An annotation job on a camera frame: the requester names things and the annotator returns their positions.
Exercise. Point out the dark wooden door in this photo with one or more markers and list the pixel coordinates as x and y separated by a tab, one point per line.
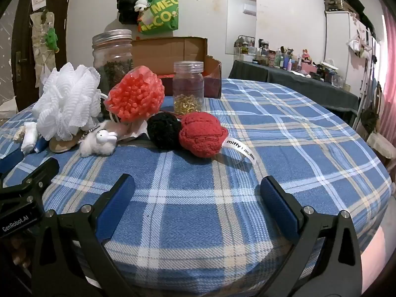
23	37

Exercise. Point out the dark cloth covered table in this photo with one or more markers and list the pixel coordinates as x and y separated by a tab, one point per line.
278	80

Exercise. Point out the blue plaid blanket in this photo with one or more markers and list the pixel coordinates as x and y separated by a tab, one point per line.
216	207

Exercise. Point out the panda plush charm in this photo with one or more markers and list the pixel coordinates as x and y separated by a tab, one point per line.
140	5

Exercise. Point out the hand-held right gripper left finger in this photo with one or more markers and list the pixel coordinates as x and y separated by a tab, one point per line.
119	204

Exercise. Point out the cardboard box red lining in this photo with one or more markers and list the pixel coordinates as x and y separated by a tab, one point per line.
173	52

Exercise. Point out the dark dried plant bundle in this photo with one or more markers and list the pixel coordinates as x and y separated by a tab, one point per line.
369	117

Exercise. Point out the dark suitcase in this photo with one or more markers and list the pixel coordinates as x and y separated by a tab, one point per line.
337	3

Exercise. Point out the pink curtain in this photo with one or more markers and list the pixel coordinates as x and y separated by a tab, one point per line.
389	68

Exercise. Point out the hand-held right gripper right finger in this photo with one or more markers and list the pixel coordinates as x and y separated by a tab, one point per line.
278	210

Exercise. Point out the white wardrobe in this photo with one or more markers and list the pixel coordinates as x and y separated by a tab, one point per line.
337	37

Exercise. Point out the small clear plastic jar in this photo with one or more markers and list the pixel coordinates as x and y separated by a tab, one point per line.
188	83

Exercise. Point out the black knitted ball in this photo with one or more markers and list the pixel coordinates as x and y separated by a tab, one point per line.
164	131

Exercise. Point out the large glass jar metal lid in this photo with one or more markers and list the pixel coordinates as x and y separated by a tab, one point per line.
113	55

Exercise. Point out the white mesh bath loofah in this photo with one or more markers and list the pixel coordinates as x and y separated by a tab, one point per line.
66	99

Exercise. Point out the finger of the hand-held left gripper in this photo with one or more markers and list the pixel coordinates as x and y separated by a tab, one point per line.
43	168
10	161

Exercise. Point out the hanging fabric organizer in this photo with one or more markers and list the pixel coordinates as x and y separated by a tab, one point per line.
40	46

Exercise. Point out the black clothes pile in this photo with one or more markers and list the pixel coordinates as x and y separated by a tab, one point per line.
355	3

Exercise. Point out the red beaded ball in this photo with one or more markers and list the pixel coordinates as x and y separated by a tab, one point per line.
136	94

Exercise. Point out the white cloth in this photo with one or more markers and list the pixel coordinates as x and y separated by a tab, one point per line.
29	136

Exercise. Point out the black bag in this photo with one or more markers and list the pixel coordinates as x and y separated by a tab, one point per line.
126	6

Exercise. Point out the green plush toy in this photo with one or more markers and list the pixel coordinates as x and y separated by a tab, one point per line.
52	38

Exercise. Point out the group of cosmetic bottles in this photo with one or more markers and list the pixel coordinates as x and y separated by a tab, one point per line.
278	57

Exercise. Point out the beige round powder puff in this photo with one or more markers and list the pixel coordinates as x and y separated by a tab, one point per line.
62	146

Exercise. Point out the green tote bag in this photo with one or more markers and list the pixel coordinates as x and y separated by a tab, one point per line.
161	15

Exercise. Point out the wall mirror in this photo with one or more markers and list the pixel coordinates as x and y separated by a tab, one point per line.
241	31

